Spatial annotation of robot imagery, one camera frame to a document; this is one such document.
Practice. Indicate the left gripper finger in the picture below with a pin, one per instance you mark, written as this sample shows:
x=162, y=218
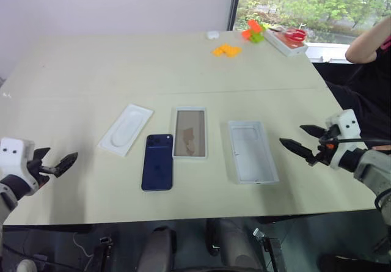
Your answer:
x=67, y=163
x=41, y=154

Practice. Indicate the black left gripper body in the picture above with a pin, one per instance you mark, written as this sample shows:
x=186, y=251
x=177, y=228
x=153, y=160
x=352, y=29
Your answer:
x=34, y=168

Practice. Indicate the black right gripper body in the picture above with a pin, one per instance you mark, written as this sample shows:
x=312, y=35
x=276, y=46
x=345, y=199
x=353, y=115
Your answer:
x=325, y=154

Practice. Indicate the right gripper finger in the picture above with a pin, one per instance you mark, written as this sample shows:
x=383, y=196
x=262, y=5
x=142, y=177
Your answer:
x=313, y=130
x=297, y=148

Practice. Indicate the white embossed paper insert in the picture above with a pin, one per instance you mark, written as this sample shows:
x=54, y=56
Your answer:
x=125, y=130

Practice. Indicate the dark blue smartphone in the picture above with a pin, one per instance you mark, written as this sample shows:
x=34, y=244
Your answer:
x=157, y=165

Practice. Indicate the white box with brown card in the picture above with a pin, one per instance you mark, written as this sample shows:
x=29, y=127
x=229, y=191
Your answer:
x=190, y=131

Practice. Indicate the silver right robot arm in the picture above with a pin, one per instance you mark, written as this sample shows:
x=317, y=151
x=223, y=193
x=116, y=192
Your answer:
x=372, y=165

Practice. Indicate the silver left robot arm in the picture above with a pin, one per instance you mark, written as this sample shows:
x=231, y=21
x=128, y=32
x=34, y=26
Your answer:
x=7, y=204

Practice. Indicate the person's bare forearm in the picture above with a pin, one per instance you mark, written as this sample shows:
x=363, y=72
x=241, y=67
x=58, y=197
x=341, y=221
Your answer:
x=363, y=46

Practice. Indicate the white box lid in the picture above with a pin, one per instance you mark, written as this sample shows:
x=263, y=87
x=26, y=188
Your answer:
x=253, y=152

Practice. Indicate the white tray with red object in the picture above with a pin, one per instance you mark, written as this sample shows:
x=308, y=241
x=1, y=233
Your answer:
x=285, y=46

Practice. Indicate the person in black clothes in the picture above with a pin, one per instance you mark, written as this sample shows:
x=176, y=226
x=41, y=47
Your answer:
x=366, y=94

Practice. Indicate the white window sill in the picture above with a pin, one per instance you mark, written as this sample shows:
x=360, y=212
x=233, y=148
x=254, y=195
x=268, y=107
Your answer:
x=327, y=52

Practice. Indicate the green building block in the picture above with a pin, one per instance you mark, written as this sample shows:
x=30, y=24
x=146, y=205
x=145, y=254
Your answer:
x=258, y=36

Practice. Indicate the yellow building blocks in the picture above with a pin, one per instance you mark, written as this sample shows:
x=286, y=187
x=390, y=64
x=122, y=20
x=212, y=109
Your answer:
x=227, y=51

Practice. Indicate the grey rounded shape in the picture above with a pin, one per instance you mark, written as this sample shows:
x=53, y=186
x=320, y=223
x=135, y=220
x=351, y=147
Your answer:
x=235, y=247
x=159, y=247

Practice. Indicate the orange building block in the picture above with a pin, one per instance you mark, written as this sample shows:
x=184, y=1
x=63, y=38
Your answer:
x=252, y=27

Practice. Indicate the white earbuds case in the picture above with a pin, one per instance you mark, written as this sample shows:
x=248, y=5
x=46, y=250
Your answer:
x=212, y=35

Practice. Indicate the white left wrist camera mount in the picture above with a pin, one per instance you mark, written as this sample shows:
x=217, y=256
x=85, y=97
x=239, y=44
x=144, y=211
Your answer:
x=12, y=156

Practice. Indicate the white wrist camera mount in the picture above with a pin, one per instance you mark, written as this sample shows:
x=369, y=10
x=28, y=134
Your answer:
x=346, y=125
x=12, y=156

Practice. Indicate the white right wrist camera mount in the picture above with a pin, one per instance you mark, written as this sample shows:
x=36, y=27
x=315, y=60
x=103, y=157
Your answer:
x=346, y=125

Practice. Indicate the black metal bracket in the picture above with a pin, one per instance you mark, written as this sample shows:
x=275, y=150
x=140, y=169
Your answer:
x=272, y=250
x=102, y=253

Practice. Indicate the black window frame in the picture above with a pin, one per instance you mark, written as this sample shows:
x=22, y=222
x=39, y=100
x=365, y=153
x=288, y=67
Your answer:
x=234, y=3

